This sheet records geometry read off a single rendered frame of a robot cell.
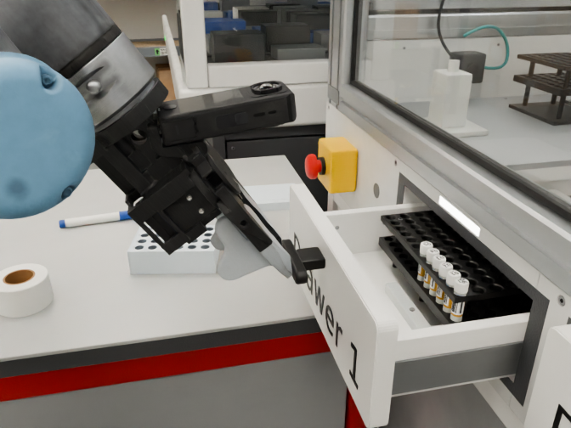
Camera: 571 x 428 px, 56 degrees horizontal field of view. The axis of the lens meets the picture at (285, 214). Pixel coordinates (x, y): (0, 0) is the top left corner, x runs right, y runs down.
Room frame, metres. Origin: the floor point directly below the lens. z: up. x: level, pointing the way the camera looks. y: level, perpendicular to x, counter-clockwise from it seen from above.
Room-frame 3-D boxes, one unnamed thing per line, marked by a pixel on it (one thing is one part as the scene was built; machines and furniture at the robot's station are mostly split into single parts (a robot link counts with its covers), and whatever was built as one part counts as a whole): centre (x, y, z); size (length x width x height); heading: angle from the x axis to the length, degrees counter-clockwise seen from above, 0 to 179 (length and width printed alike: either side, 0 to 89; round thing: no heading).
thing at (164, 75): (4.28, 0.80, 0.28); 0.41 x 0.32 x 0.28; 106
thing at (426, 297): (0.51, -0.24, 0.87); 0.22 x 0.18 x 0.06; 103
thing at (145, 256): (0.71, 0.16, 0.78); 0.12 x 0.08 x 0.04; 91
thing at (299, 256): (0.46, -0.02, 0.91); 0.07 x 0.04 x 0.01; 13
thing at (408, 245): (0.49, -0.14, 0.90); 0.18 x 0.02 x 0.01; 13
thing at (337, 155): (0.82, -0.08, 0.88); 0.07 x 0.05 x 0.07; 13
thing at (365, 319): (0.47, -0.05, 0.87); 0.29 x 0.02 x 0.11; 13
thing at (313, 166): (0.81, -0.05, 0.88); 0.04 x 0.03 x 0.04; 13
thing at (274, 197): (0.93, 0.04, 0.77); 0.13 x 0.09 x 0.02; 99
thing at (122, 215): (0.84, 0.32, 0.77); 0.14 x 0.02 x 0.02; 109
